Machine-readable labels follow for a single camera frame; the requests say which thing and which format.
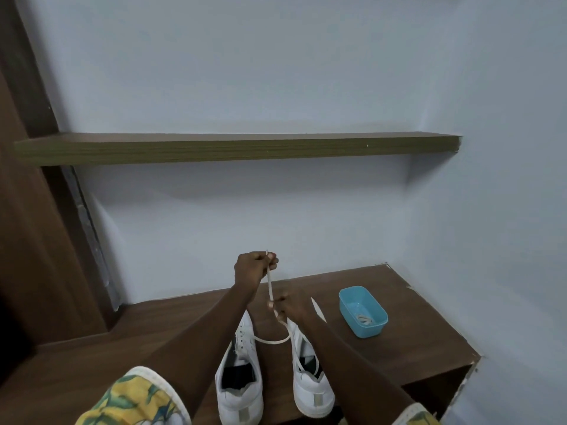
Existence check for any person's right hand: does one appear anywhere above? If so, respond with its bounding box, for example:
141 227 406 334
268 292 318 329

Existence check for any person's left hand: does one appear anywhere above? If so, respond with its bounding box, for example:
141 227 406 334
233 251 280 292

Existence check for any blue plastic basket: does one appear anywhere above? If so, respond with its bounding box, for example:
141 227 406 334
338 285 389 339

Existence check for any white sneaker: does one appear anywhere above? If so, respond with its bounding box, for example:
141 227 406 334
214 310 265 425
286 298 336 419

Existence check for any person's left forearm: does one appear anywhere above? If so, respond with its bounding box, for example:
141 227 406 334
145 283 263 417

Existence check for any person's right forearm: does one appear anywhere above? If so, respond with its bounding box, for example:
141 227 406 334
300 321 418 425

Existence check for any wooden wall shelf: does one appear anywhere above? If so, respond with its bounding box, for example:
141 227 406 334
13 131 463 168

